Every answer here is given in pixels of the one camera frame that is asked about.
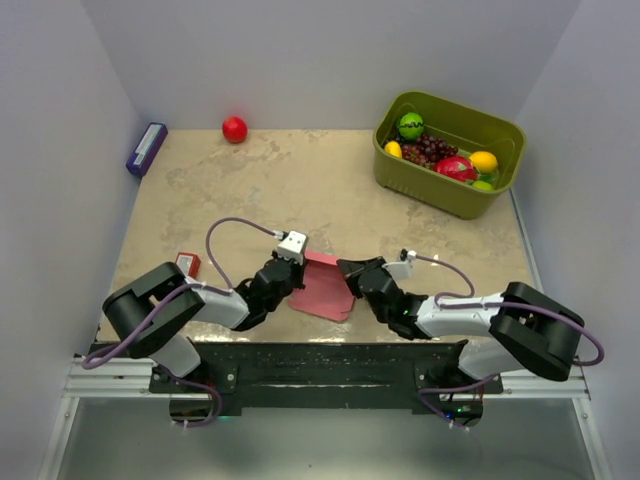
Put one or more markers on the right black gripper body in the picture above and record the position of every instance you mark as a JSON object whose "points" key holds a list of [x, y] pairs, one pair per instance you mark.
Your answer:
{"points": [[352, 283]]}

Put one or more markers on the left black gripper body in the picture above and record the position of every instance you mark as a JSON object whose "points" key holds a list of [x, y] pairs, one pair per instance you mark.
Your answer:
{"points": [[294, 279]]}

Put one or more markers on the pink paper box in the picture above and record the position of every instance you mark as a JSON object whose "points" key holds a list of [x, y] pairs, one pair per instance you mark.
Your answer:
{"points": [[325, 293]]}

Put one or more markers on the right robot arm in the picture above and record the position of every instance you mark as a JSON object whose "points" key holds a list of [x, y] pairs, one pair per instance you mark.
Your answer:
{"points": [[518, 328]]}

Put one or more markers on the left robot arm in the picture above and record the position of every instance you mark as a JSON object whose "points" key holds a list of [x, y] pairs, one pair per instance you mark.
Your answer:
{"points": [[149, 313]]}

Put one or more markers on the red box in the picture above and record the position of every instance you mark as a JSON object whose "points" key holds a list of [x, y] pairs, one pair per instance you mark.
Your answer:
{"points": [[188, 263]]}

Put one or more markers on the purple box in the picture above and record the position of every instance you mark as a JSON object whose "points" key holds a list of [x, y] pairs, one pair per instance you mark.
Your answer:
{"points": [[146, 150]]}

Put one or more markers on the small yellow lemon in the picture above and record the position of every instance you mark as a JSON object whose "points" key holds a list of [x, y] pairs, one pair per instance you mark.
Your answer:
{"points": [[394, 149]]}

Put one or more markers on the purple grapes bunch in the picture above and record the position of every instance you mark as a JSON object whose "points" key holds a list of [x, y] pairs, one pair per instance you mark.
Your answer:
{"points": [[427, 150]]}

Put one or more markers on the red dragon fruit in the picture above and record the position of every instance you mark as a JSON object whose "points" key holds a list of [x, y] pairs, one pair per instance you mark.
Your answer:
{"points": [[457, 168]]}

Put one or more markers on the small green fruit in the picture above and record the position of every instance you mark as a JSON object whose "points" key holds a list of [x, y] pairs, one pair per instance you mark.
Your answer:
{"points": [[483, 185]]}

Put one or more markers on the green plastic basket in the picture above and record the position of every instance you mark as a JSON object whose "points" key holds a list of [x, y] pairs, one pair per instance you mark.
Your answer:
{"points": [[469, 130]]}

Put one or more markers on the red apple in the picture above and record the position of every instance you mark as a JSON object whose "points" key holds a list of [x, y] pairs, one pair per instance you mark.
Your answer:
{"points": [[234, 129]]}

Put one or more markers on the yellow orange fruit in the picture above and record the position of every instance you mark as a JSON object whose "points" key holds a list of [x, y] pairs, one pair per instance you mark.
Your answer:
{"points": [[484, 162]]}

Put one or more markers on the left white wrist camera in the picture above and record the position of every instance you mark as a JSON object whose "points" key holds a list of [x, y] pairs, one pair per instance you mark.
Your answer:
{"points": [[292, 247]]}

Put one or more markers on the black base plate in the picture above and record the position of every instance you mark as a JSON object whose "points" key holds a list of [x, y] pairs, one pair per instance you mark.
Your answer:
{"points": [[233, 377]]}

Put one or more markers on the aluminium frame rail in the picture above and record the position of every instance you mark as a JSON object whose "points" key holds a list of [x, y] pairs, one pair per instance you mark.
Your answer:
{"points": [[109, 426]]}

